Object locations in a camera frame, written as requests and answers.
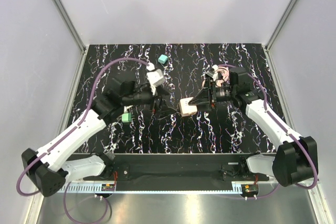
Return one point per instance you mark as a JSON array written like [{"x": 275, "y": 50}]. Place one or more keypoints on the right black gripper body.
[{"x": 219, "y": 94}]

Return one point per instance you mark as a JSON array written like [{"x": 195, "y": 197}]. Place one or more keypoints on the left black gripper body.
[{"x": 144, "y": 96}]

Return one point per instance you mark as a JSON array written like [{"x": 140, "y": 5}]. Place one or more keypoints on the pink cube adapter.
[{"x": 185, "y": 108}]

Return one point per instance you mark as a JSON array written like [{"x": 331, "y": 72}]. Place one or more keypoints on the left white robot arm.
[{"x": 49, "y": 168}]

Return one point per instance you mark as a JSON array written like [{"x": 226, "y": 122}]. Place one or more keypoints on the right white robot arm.
[{"x": 296, "y": 158}]

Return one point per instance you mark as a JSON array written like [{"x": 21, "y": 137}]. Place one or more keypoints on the green plug adapter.
[{"x": 126, "y": 118}]

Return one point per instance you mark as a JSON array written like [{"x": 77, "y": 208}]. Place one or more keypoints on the white power strip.
[{"x": 126, "y": 108}]

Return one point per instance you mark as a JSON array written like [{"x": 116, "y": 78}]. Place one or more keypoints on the black marbled mat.
[{"x": 224, "y": 130}]

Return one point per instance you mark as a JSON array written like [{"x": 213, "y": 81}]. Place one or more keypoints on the teal charger on mat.
[{"x": 163, "y": 59}]

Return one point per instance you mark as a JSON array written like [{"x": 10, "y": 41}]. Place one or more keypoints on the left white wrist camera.
[{"x": 156, "y": 77}]

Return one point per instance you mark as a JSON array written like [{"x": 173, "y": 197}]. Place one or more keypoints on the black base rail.
[{"x": 174, "y": 173}]

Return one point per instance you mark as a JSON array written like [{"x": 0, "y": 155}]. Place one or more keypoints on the white slotted cable duct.
[{"x": 87, "y": 188}]

